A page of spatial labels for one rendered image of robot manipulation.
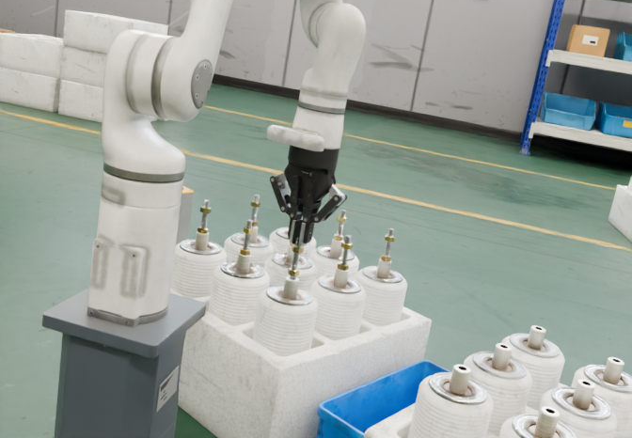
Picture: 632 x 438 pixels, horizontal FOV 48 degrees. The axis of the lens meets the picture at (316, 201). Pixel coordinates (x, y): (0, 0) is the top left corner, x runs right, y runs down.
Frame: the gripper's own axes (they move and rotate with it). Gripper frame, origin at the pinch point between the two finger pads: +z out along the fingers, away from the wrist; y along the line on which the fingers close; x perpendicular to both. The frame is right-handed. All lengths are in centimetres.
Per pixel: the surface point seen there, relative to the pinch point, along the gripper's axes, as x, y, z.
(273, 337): 4.6, -0.9, 16.1
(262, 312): 4.4, 1.7, 12.9
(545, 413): 11.3, -42.2, 7.8
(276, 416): 8.3, -5.9, 25.9
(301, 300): 0.5, -2.4, 10.4
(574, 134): -453, 37, 13
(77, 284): -19, 67, 36
